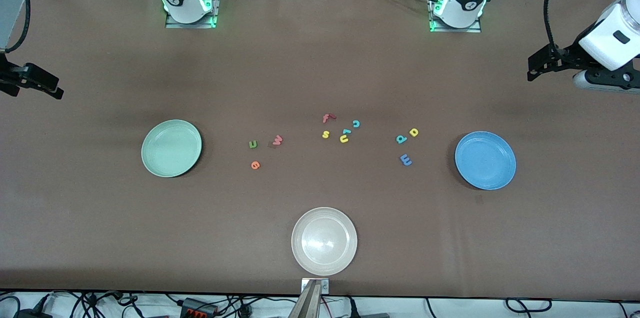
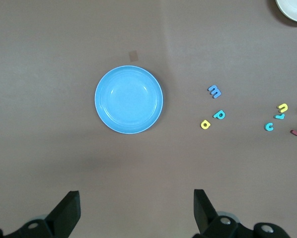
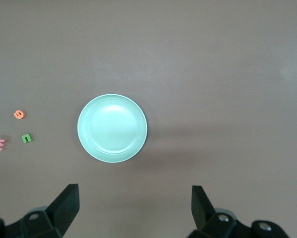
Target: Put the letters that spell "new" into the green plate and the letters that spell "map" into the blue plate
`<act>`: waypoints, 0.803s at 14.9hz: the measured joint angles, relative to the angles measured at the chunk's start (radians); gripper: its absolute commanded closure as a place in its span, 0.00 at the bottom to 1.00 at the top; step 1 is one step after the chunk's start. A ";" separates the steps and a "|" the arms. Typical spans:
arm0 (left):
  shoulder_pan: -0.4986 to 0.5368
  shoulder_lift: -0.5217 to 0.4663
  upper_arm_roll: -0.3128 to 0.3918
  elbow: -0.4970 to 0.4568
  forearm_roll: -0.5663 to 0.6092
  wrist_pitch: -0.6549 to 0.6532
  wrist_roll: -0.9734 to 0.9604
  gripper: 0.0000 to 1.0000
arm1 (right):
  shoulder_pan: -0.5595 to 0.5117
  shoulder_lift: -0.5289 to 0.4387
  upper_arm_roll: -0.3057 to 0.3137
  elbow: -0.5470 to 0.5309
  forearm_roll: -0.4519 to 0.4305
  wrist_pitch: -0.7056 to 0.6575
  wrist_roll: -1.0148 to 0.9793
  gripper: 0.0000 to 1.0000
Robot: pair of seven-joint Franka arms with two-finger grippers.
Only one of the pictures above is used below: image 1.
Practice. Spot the green foam letter n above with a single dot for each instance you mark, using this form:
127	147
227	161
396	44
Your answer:
250	145

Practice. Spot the black orange power strip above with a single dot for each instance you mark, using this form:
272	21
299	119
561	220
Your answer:
199	307

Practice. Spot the clear tape patch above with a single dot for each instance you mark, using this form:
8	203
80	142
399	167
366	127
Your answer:
271	146

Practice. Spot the yellow foam letter d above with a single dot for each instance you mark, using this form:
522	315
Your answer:
414	132

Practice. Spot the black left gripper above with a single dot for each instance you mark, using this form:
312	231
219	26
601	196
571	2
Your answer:
569	54

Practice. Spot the beige round plate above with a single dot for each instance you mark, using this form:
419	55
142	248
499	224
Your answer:
324	241

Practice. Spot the green round plate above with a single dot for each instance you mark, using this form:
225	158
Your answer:
171	148

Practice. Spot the orange foam letter e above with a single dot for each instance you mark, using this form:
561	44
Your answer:
255	167

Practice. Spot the blue foam letter m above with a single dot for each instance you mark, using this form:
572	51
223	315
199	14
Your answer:
406	160

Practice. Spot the red foam letter f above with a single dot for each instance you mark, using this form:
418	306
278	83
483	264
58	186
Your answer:
326	118

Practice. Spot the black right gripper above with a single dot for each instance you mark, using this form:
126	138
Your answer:
7	74

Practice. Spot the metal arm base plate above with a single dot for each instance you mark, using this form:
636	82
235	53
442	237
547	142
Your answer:
475	29
215	13

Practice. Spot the teal letter p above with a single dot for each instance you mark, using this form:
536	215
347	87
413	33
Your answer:
401	139

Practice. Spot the blue round plate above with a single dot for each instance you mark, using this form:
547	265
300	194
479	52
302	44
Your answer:
485	160

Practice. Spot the aluminium camera pole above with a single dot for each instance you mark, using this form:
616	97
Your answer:
306	303

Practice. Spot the metal clamp bracket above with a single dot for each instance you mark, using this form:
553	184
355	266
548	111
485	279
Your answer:
325	286

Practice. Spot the yellow foam letter u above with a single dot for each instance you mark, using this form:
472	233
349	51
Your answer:
344	141

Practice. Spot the pink foam letter w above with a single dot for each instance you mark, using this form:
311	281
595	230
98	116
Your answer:
278	140

